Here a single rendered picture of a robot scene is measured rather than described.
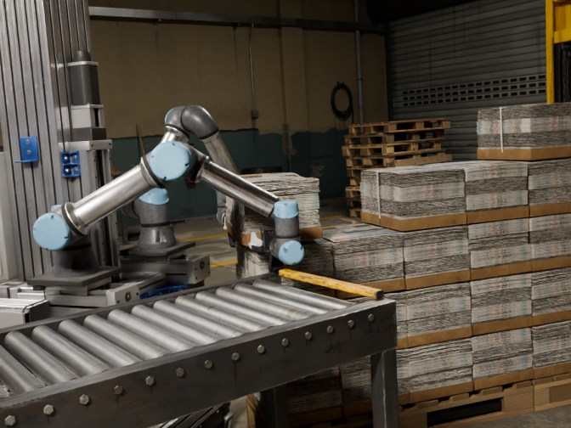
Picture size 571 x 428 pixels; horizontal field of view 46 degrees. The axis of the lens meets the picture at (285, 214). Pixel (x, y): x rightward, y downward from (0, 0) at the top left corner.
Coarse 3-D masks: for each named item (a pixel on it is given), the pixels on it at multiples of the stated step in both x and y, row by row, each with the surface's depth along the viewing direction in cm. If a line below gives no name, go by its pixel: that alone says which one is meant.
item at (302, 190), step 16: (272, 192) 239; (288, 192) 241; (304, 192) 242; (240, 208) 243; (304, 208) 243; (240, 224) 243; (256, 224) 239; (272, 224) 240; (304, 224) 243; (320, 224) 244; (304, 240) 245
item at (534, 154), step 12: (480, 156) 304; (492, 156) 295; (504, 156) 287; (516, 156) 280; (528, 156) 272; (540, 156) 272; (552, 156) 274; (564, 156) 276; (552, 204) 276; (564, 204) 278; (540, 264) 277; (552, 264) 279; (564, 264) 281; (564, 312) 283; (540, 372) 282; (552, 372) 284; (564, 372) 286
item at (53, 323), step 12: (252, 276) 208; (264, 276) 207; (276, 276) 208; (204, 288) 196; (216, 288) 196; (228, 288) 198; (144, 300) 186; (156, 300) 185; (168, 300) 187; (84, 312) 177; (96, 312) 176; (108, 312) 177; (24, 324) 168; (36, 324) 167; (48, 324) 168; (0, 336) 161
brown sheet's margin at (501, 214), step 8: (512, 208) 270; (520, 208) 271; (528, 208) 272; (472, 216) 265; (480, 216) 266; (488, 216) 267; (496, 216) 268; (504, 216) 269; (512, 216) 271; (520, 216) 272; (528, 216) 273
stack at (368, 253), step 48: (336, 240) 249; (384, 240) 254; (432, 240) 261; (480, 240) 268; (528, 240) 275; (432, 288) 262; (480, 288) 269; (528, 288) 277; (480, 336) 272; (528, 336) 279; (288, 384) 248; (336, 384) 255; (432, 384) 268; (528, 384) 281
